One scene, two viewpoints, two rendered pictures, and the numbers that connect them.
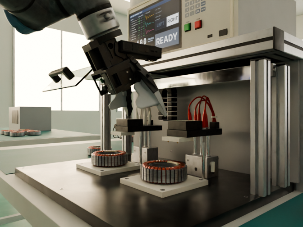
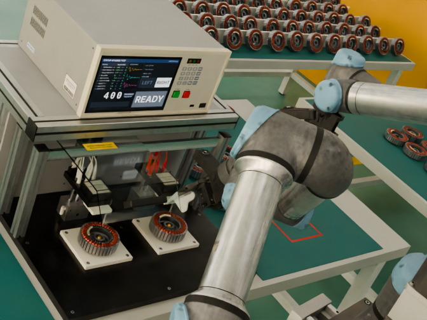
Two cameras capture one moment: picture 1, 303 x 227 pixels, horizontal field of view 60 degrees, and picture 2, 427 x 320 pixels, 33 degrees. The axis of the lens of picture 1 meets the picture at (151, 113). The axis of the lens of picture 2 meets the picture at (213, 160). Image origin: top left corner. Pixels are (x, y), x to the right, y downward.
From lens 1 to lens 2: 2.22 m
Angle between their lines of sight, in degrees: 97
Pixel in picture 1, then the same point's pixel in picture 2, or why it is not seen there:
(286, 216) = (213, 214)
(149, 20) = (133, 74)
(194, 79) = (180, 145)
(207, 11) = (197, 86)
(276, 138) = (190, 162)
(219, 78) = (199, 145)
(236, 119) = not seen: hidden behind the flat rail
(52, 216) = not seen: hidden behind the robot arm
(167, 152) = (57, 185)
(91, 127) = not seen: outside the picture
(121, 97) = (185, 197)
